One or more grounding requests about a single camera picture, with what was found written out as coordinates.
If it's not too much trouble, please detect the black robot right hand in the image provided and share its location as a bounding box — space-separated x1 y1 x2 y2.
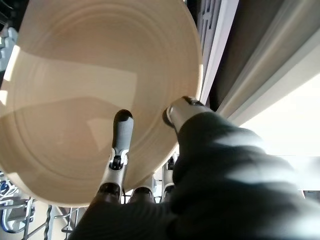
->
67 95 320 240

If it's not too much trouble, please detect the beige round ceramic plate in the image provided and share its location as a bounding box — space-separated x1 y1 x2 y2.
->
0 0 204 208

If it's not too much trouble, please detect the black wire dishwasher rack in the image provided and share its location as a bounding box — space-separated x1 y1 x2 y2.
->
0 0 85 240

